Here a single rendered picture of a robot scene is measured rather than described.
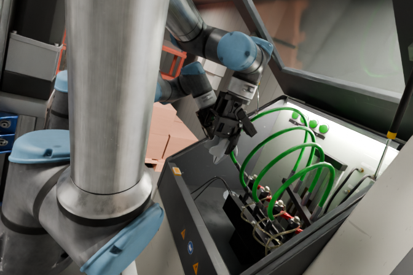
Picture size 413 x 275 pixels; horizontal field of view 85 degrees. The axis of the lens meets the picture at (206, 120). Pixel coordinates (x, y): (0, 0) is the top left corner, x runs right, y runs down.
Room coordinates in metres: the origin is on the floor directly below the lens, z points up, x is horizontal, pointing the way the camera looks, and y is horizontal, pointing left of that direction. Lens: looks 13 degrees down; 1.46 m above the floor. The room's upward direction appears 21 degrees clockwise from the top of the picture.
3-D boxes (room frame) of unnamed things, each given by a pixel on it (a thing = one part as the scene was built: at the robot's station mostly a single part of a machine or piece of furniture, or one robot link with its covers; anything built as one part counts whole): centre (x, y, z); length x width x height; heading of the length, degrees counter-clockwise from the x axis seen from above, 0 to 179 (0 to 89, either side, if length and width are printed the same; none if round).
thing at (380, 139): (1.01, -0.50, 1.43); 0.54 x 0.03 x 0.02; 29
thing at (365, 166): (0.80, -0.62, 1.20); 0.13 x 0.03 x 0.31; 29
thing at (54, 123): (0.76, 0.47, 1.09); 0.15 x 0.15 x 0.10
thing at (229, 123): (0.62, -0.05, 1.35); 0.09 x 0.08 x 0.12; 119
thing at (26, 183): (0.33, 0.21, 1.20); 0.13 x 0.12 x 0.14; 67
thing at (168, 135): (3.15, 0.67, 0.41); 1.39 x 0.99 x 0.82; 27
